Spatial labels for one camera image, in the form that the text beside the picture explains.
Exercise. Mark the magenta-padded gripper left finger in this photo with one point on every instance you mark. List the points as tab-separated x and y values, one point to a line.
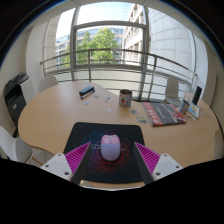
58	164

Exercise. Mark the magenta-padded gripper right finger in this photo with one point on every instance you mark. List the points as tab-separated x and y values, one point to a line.
165	164

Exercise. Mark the lilac and pink computer mouse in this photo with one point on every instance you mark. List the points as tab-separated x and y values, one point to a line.
110	148

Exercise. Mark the black mouse pad, red-blue print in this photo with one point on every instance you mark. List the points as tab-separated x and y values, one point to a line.
110	171

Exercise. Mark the white chair with wooden legs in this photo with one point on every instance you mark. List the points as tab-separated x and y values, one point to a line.
11	146

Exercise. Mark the red printed magazine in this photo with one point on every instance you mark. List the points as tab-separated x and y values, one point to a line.
163	114

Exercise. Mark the small printed card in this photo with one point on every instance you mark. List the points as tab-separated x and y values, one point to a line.
133	111
141	119

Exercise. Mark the colourful print mug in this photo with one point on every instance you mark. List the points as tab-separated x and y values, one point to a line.
184	107

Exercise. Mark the tall black box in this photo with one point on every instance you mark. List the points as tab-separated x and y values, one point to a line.
196	95

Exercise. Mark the strawberry print mug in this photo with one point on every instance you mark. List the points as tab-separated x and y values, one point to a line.
125	99

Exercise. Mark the small dark flat case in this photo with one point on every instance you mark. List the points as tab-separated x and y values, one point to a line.
86	91

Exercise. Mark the black office printer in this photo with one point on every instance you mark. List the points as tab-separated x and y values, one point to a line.
15	96

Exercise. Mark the grey metal railing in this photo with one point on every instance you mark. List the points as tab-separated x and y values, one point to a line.
155	68

